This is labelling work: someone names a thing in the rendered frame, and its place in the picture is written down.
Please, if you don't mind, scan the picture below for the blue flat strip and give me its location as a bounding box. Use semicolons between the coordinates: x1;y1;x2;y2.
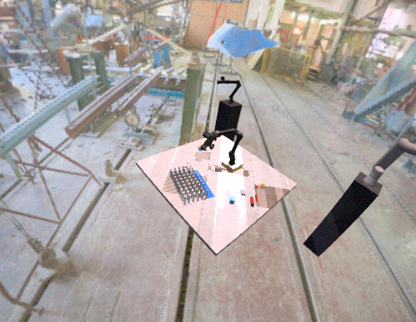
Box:
194;170;214;199

